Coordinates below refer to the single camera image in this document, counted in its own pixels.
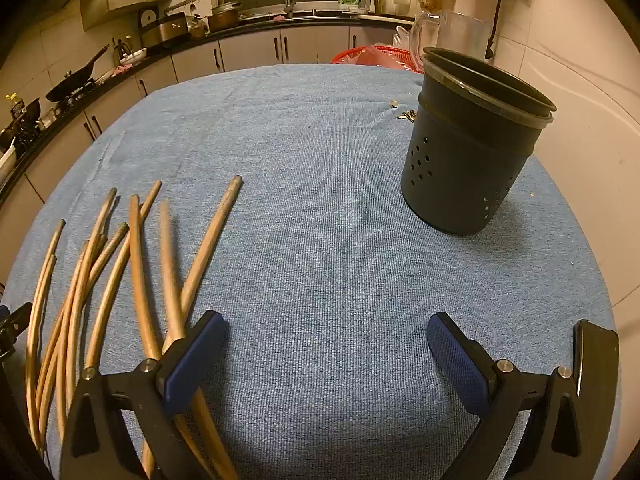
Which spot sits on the small chopstick caddy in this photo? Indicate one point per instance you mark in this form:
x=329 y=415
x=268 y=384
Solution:
x=376 y=2

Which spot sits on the metal kettle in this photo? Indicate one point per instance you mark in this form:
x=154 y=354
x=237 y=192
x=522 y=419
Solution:
x=196 y=27

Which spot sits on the bunch of wooden chopsticks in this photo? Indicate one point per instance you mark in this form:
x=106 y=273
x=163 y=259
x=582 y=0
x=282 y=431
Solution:
x=219 y=220

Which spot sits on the beige lower kitchen cabinets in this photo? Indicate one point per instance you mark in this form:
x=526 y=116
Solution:
x=250 y=50

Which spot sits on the dark cooking pot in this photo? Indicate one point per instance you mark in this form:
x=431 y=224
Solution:
x=22 y=125

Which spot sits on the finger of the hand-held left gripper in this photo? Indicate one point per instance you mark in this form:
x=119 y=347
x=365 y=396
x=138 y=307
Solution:
x=12 y=330

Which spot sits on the pink plastic bags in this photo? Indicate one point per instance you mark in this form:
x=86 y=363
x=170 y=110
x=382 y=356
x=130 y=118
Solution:
x=385 y=57

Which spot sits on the white plastic bag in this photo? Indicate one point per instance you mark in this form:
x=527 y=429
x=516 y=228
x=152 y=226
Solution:
x=402 y=37

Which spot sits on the copper cooking pot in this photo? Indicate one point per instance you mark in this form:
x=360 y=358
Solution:
x=223 y=19

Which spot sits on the pink cloth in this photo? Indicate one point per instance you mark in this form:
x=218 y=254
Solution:
x=121 y=69

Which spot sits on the red plastic basket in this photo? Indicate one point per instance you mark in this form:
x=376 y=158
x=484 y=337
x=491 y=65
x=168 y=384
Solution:
x=347 y=54

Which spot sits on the black wok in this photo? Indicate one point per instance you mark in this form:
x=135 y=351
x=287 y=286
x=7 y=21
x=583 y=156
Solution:
x=70 y=87

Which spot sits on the round kitchen scale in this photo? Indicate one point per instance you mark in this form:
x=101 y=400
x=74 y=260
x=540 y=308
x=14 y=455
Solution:
x=148 y=20

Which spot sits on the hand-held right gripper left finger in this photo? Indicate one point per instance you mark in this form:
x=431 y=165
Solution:
x=195 y=360

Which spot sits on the small brown scraps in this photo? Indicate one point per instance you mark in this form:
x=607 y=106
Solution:
x=406 y=116

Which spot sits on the yellow-capped oil bottle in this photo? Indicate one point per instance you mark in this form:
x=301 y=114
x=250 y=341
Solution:
x=15 y=105

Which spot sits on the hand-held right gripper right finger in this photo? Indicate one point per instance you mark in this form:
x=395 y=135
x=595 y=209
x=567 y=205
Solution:
x=457 y=365

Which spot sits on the silver countertop oven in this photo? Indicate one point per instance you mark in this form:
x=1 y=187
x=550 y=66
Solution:
x=165 y=32

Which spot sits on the blue tablecloth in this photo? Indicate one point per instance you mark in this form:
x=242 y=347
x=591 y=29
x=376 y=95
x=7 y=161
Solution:
x=310 y=210

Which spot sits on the clear glass pitcher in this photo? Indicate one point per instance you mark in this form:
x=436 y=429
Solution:
x=462 y=30

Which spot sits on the dark grey utensil holder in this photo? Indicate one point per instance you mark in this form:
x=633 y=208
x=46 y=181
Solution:
x=465 y=160

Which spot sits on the black kitchen countertop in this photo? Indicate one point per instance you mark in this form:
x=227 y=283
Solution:
x=165 y=52

